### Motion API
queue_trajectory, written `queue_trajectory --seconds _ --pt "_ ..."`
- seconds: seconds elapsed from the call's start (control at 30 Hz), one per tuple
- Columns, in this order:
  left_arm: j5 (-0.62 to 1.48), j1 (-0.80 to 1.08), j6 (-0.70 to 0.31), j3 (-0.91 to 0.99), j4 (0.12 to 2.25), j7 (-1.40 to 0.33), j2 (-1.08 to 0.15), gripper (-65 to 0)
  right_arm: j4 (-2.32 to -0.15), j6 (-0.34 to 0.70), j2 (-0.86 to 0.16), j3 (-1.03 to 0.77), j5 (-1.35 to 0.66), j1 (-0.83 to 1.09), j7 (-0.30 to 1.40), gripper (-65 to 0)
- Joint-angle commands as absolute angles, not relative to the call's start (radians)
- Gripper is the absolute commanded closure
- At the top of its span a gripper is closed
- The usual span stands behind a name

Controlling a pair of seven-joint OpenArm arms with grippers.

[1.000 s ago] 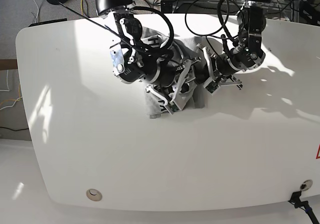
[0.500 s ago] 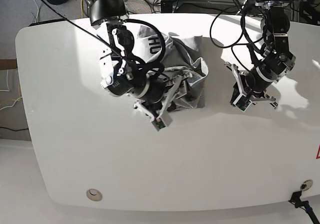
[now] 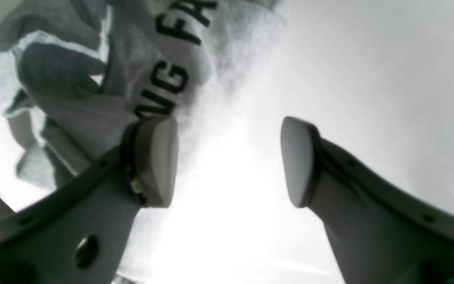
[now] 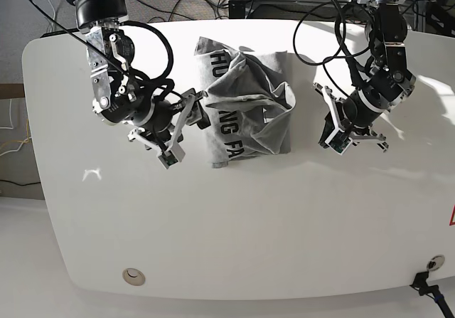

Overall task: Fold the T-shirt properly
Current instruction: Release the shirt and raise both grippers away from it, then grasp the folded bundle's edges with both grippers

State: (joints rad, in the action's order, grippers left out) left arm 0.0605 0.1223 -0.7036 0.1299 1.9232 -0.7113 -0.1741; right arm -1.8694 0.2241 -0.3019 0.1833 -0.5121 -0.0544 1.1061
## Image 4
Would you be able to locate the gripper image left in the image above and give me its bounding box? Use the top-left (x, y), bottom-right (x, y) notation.
top-left (127, 88), bottom-right (211, 151)

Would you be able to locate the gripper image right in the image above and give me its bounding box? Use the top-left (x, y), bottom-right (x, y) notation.
top-left (314, 83), bottom-right (390, 152)

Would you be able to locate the grey T-shirt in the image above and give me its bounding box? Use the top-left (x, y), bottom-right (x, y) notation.
top-left (194, 37), bottom-right (296, 169)

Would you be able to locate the red warning triangle sticker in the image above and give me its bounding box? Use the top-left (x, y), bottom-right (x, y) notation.
top-left (449, 206), bottom-right (455, 226)

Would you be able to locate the round beige table grommet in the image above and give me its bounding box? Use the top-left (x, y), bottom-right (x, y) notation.
top-left (122, 268), bottom-right (146, 287)

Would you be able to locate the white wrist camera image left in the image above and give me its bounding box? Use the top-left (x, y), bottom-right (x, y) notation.
top-left (157, 144), bottom-right (186, 169)

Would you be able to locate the round grommet with cable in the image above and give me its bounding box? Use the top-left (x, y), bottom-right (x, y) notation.
top-left (427, 255), bottom-right (445, 272)

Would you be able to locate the black clamp with cable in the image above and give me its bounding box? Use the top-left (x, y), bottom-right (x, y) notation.
top-left (410, 271), bottom-right (454, 318)

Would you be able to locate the white floor cable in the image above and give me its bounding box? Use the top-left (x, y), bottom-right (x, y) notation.
top-left (44, 0), bottom-right (58, 33)

